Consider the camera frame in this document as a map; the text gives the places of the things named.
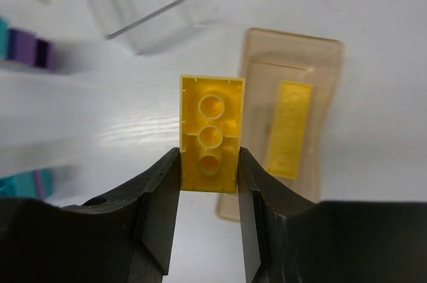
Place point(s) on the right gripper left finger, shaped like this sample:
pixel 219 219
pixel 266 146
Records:
pixel 123 235

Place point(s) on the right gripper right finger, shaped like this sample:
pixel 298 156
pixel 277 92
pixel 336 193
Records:
pixel 287 238

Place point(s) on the yellow lego plate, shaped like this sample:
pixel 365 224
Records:
pixel 288 129

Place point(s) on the yellow lego brick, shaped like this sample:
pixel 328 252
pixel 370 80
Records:
pixel 210 130

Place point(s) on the purple lego brick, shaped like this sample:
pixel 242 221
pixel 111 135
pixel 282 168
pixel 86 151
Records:
pixel 26 48

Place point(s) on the teal arch lego brick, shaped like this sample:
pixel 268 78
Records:
pixel 4 39

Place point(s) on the amber plastic container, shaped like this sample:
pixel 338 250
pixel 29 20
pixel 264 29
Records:
pixel 291 80

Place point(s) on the clear plastic container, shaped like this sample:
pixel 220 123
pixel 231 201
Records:
pixel 143 25

